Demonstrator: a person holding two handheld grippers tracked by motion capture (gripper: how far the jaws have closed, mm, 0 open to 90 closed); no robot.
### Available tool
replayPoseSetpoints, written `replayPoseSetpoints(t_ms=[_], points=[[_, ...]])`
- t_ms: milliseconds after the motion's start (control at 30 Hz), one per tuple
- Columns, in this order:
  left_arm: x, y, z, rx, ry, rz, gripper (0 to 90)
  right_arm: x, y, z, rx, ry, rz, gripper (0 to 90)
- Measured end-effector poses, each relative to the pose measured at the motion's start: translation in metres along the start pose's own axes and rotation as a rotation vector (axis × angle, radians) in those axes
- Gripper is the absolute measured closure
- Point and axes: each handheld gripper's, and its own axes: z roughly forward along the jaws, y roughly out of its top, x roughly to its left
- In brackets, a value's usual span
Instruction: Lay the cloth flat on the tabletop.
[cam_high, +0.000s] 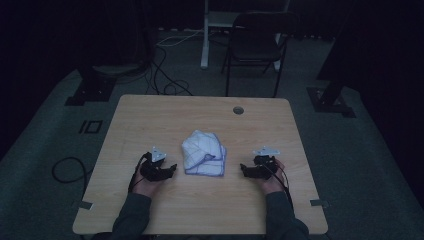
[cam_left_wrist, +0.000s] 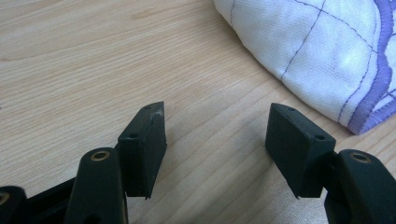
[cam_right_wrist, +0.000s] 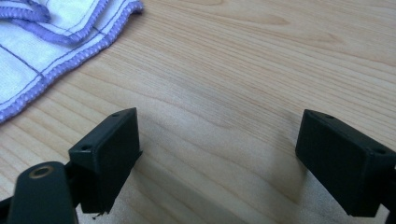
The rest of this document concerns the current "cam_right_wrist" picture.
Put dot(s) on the white cloth with purple edge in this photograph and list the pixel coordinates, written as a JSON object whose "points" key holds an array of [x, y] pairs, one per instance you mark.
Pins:
{"points": [[37, 53]]}

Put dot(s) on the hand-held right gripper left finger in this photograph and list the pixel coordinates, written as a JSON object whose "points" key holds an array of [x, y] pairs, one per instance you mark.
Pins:
{"points": [[106, 161]]}

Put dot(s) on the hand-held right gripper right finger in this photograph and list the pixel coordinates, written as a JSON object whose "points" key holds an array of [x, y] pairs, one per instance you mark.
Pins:
{"points": [[345, 168]]}

